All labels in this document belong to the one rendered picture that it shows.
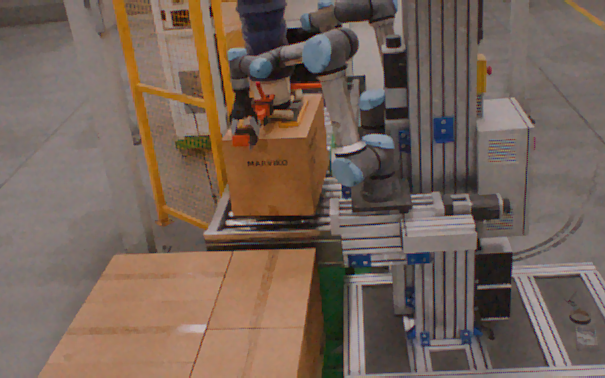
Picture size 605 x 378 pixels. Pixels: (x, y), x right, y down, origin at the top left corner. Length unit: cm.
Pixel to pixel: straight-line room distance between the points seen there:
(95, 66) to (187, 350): 183
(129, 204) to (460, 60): 236
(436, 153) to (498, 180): 26
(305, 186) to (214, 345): 89
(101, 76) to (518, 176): 232
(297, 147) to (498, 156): 93
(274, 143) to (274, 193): 26
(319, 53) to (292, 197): 109
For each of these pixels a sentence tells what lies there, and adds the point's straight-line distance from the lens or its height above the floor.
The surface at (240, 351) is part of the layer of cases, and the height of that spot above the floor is 54.
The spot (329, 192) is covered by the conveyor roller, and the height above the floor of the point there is 55.
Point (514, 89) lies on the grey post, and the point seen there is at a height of 27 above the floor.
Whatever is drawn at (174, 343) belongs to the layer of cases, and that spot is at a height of 54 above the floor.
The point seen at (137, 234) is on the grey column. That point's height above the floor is 22.
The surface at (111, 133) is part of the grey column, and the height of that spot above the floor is 89.
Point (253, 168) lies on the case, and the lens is 324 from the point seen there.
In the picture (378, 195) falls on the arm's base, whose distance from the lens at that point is 258.
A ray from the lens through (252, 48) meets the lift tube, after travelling 327.
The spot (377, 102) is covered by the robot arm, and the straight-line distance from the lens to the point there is 298.
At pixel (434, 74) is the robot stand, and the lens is 263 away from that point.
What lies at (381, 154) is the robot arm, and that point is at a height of 123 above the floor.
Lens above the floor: 224
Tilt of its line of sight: 26 degrees down
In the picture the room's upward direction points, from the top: 6 degrees counter-clockwise
